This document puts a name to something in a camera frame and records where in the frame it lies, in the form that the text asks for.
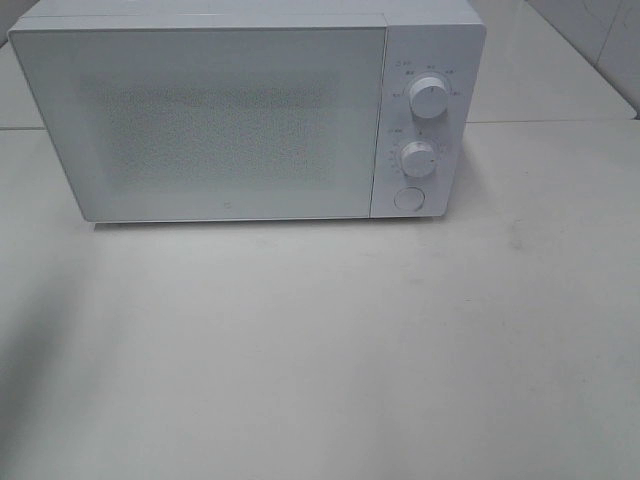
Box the round white door release button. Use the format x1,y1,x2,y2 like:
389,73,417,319
394,187,425,212

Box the white microwave knob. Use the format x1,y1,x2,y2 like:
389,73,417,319
408,75,449,120
399,141,438,178

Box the white microwave oven body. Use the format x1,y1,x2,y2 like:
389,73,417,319
8,1,486,221

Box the white microwave door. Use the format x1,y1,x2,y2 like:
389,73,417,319
11,28,385,223

